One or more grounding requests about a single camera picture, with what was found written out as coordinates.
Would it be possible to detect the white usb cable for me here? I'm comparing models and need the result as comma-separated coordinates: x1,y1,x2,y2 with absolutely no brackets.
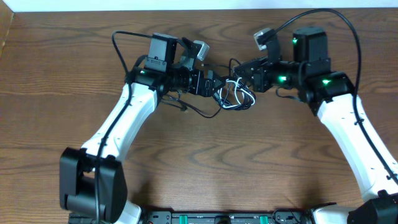
217,77,256,109

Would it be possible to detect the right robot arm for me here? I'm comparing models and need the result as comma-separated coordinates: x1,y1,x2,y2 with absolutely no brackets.
234,27,397,223

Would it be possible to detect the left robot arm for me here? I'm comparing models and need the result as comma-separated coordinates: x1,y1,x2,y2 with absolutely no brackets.
59,33,225,223

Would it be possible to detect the left camera black cable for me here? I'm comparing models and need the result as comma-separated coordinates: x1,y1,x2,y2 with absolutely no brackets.
93,30,155,224

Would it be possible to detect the black usb cable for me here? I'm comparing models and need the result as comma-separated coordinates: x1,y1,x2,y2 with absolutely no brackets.
161,57,257,119

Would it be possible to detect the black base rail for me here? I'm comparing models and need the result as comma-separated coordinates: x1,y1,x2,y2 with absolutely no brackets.
68,210,315,224

